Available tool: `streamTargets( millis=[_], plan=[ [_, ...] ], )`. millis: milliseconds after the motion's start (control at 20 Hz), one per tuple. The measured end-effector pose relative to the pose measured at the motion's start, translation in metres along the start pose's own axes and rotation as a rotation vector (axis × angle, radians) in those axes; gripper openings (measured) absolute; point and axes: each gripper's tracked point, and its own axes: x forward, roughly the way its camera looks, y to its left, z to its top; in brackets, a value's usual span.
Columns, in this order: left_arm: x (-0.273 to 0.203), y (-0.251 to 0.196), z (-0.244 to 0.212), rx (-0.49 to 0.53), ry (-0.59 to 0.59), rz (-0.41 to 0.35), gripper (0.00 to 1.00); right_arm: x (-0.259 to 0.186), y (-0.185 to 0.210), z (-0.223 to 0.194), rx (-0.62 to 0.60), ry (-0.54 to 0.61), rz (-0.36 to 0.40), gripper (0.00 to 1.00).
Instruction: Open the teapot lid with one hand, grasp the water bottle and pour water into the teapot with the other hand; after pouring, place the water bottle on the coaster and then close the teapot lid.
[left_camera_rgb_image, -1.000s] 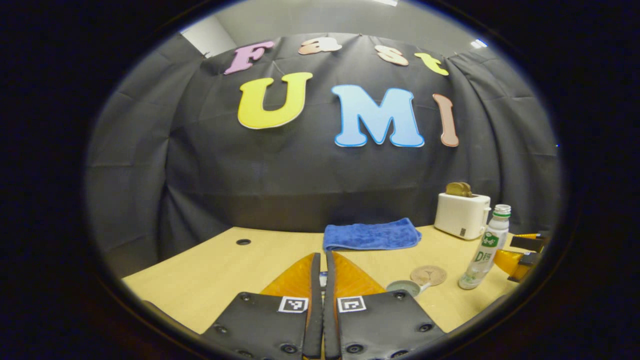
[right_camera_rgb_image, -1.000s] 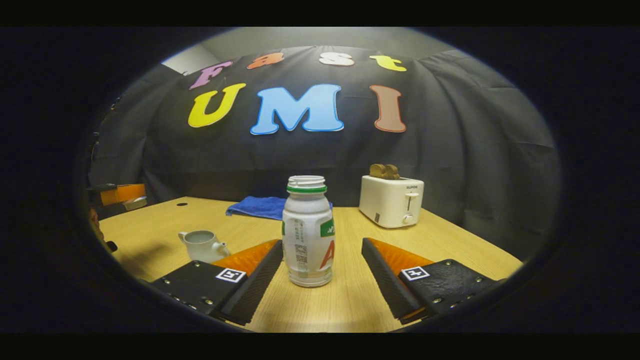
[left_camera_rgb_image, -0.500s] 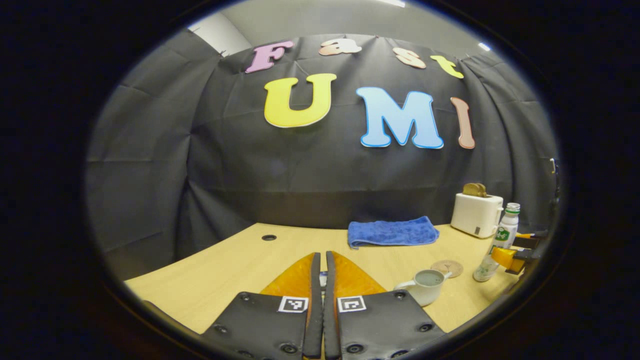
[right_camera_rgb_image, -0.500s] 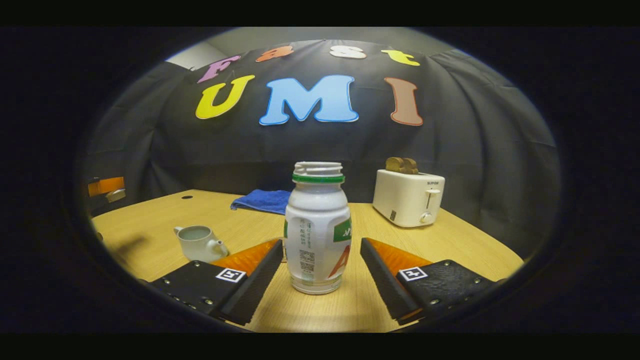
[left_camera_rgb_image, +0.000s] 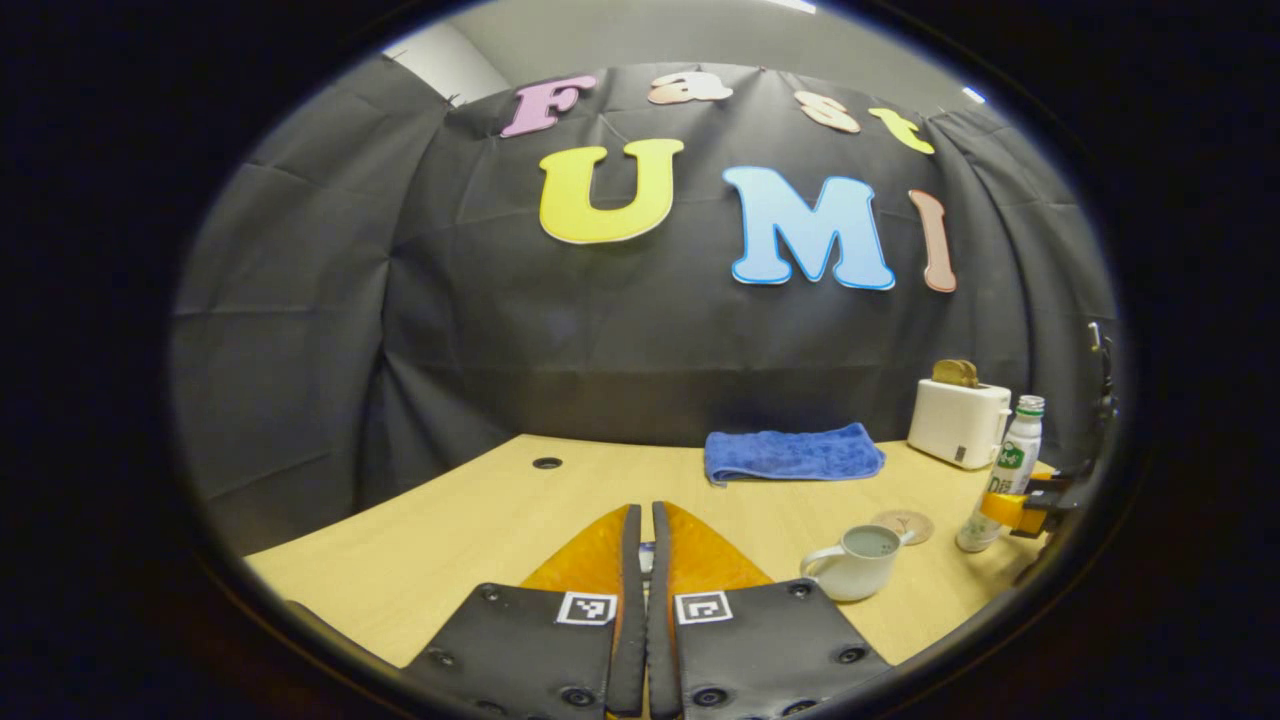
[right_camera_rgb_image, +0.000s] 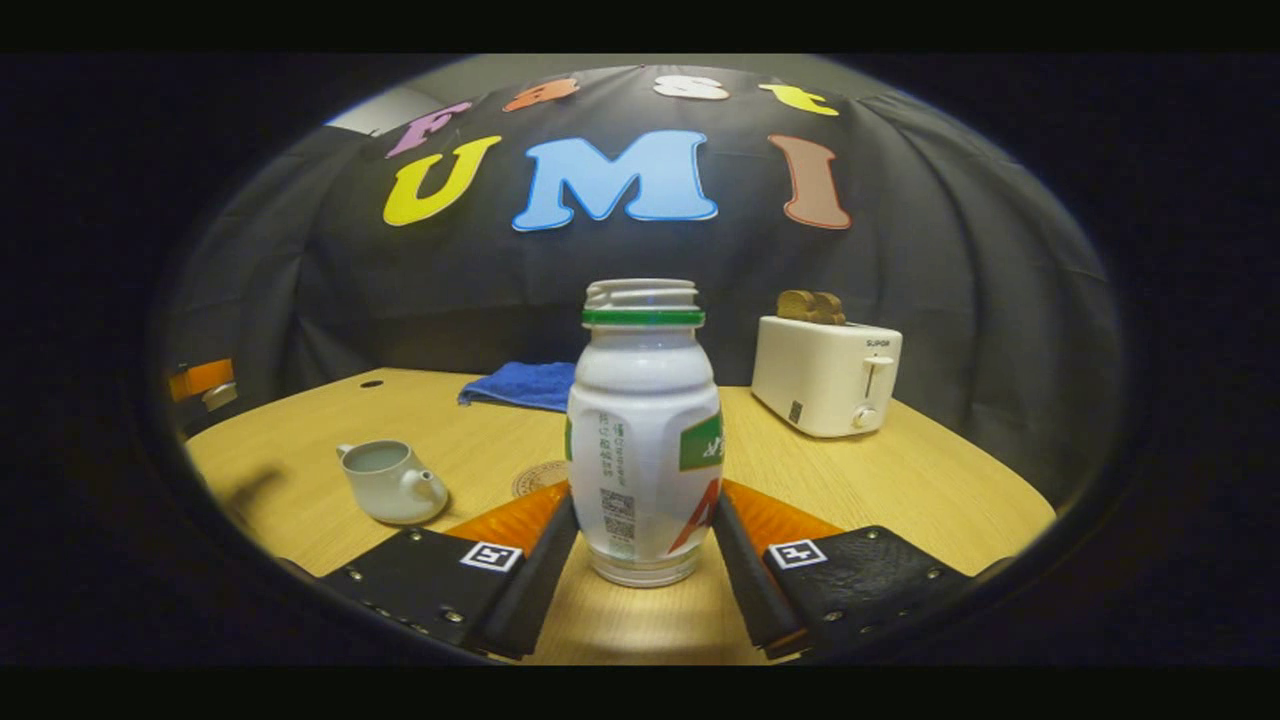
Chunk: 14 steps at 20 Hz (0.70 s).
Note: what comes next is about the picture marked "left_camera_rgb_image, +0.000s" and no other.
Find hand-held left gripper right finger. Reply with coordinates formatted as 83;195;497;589
648;500;891;719

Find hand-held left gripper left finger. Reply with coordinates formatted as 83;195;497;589
400;503;647;719

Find white green-label water bottle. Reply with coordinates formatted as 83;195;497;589
955;395;1046;554

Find round tan coaster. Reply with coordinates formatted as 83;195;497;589
870;509;935;546

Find white ceramic teacup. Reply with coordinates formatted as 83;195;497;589
800;524;913;603

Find white toaster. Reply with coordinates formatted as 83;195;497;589
907;378;1013;471

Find blue folded towel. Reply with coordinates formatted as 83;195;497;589
704;422;887;488

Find black backdrop cloth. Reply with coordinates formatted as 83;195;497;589
170;55;1119;556

